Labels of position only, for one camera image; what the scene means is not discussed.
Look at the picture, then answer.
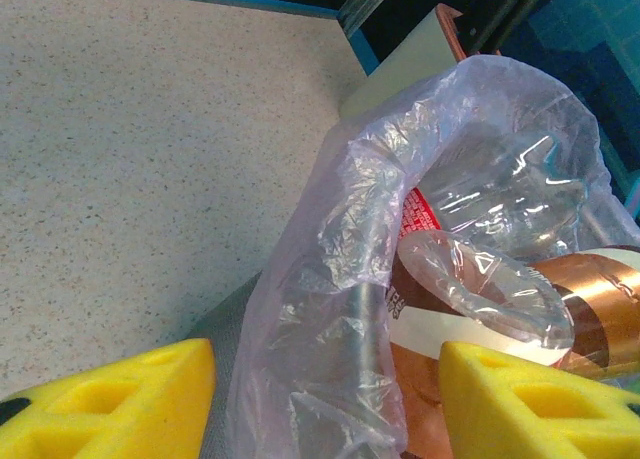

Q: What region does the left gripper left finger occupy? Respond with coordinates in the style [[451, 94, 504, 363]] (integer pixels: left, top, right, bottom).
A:
[[0, 337, 217, 459]]

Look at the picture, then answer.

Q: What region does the brown copper labelled bottle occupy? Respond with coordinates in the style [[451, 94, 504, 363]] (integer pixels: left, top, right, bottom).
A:
[[384, 246, 640, 380]]

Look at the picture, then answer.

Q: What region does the beige knife block orange top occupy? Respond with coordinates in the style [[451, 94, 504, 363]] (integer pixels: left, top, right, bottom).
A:
[[339, 2, 501, 120]]

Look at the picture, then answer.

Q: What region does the aluminium frame post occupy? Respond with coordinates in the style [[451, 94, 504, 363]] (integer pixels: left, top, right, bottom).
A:
[[339, 0, 431, 35]]

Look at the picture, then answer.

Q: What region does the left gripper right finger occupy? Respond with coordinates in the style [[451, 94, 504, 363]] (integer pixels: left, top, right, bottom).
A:
[[438, 341, 640, 459]]

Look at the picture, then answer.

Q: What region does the purple translucent bin liner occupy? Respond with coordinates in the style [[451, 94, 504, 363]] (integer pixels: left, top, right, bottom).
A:
[[227, 53, 640, 459]]

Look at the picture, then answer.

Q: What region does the clear bottle red white label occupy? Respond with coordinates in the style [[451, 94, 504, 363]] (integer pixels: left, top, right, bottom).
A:
[[397, 128, 601, 260]]

